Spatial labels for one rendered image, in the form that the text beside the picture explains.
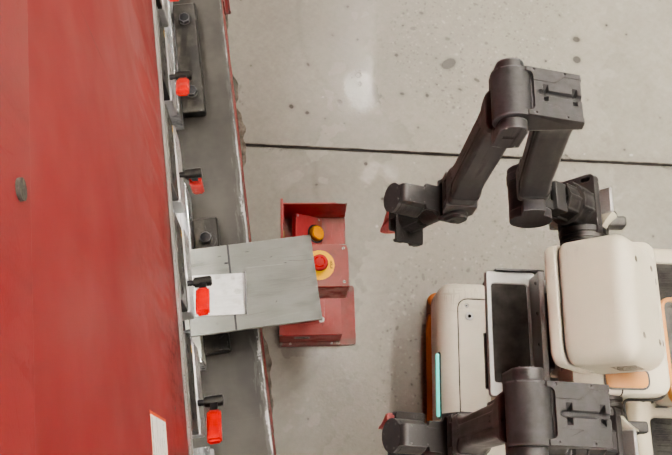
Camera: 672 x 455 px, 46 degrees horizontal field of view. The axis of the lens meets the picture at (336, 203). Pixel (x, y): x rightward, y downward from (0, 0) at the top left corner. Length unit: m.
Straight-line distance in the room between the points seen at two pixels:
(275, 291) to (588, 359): 0.64
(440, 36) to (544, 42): 0.40
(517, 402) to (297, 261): 0.76
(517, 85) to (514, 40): 2.04
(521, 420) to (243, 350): 0.86
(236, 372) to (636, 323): 0.83
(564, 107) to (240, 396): 0.93
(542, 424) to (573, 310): 0.39
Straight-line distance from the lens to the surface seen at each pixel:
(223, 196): 1.81
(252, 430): 1.70
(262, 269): 1.63
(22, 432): 0.40
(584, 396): 1.02
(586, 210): 1.52
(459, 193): 1.39
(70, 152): 0.63
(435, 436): 1.38
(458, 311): 2.39
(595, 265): 1.34
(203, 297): 1.31
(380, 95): 2.93
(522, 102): 1.11
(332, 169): 2.79
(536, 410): 0.99
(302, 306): 1.60
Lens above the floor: 2.56
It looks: 69 degrees down
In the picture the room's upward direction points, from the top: 9 degrees clockwise
